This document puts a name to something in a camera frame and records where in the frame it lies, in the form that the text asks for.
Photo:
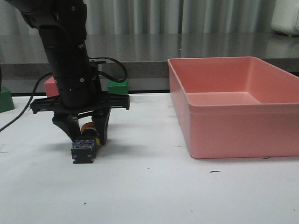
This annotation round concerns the white appliance on counter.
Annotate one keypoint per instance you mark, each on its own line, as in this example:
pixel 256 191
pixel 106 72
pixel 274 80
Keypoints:
pixel 285 17

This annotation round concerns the green cube left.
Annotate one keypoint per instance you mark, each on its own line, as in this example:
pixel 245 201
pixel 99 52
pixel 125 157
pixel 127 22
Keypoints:
pixel 6 101

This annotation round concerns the grey pleated curtain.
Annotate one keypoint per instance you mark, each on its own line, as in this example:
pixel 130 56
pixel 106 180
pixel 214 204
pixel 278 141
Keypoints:
pixel 152 17

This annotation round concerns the pink cube at back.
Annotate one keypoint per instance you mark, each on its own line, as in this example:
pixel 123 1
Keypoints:
pixel 51 87

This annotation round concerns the green cube right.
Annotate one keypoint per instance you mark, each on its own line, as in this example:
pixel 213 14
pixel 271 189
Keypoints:
pixel 118 88

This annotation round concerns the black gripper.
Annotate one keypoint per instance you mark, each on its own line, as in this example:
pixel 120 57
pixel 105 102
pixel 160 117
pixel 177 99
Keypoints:
pixel 80 95

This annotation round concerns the pink plastic bin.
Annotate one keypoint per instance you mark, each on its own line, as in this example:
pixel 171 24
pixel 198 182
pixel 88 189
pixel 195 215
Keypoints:
pixel 235 107

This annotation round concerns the grey stone counter shelf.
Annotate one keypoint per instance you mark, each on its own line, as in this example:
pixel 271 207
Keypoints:
pixel 23 60

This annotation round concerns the yellow push button switch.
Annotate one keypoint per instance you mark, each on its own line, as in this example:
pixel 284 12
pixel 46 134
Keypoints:
pixel 84 150

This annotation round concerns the green cube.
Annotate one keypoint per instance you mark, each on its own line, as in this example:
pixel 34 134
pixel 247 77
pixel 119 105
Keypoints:
pixel 6 101
pixel 118 88

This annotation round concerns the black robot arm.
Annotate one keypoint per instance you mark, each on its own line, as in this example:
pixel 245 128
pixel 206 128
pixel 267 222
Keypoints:
pixel 61 26

